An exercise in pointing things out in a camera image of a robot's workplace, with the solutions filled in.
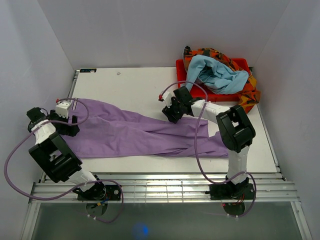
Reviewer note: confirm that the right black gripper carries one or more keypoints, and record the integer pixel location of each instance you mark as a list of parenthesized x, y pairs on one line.
[(168, 112)]

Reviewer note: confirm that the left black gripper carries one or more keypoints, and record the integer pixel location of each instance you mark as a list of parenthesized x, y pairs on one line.
[(70, 130)]

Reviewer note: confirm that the purple trousers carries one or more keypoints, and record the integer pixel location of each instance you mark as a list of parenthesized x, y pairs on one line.
[(109, 132)]

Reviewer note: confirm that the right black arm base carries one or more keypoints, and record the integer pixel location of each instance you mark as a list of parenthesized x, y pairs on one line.
[(226, 192)]

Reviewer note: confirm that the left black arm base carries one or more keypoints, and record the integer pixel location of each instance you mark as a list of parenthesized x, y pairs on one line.
[(112, 192)]

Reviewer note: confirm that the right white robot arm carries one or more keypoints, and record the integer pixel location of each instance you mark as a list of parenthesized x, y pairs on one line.
[(236, 132)]

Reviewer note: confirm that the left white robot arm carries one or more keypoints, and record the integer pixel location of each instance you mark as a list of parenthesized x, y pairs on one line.
[(55, 157)]

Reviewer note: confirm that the light blue trousers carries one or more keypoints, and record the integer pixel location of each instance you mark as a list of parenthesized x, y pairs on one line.
[(216, 76)]

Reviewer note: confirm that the orange camouflage trousers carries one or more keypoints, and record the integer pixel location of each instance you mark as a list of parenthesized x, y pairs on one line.
[(249, 96)]

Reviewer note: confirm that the red plastic bin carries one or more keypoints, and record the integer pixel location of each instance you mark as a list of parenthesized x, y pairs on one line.
[(197, 92)]

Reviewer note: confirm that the black label sticker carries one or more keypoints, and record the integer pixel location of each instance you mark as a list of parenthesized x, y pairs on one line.
[(88, 70)]

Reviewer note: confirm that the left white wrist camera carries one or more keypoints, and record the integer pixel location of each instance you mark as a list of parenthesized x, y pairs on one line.
[(62, 108)]

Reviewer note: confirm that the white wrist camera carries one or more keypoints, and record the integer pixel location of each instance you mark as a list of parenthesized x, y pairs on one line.
[(62, 108), (166, 98)]

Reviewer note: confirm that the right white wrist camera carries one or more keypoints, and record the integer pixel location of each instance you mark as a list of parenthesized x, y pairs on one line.
[(166, 98)]

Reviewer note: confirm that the aluminium rail frame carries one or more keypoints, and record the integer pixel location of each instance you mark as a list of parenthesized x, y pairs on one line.
[(154, 179)]

